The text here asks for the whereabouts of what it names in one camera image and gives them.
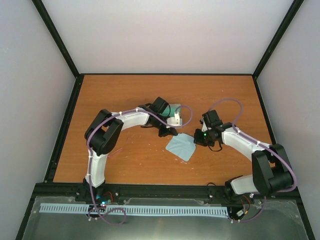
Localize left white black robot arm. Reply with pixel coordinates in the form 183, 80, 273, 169
83, 97, 182, 202

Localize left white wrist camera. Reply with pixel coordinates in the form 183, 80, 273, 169
166, 112, 183, 128

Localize black aluminium frame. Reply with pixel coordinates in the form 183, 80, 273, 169
16, 0, 304, 240

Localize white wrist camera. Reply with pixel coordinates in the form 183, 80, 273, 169
200, 118, 208, 133
166, 112, 183, 128

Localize light blue cleaning cloth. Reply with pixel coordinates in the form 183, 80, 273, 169
165, 133, 196, 162

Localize red transparent sunglasses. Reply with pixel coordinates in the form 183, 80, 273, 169
107, 134, 134, 159

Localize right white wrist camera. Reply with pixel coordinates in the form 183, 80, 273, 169
200, 118, 208, 133

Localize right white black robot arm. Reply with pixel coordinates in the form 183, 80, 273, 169
194, 110, 297, 199

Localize light blue slotted cable duct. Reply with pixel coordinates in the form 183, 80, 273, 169
39, 203, 229, 218

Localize grey felt glasses case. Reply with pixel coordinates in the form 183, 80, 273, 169
161, 103, 181, 117

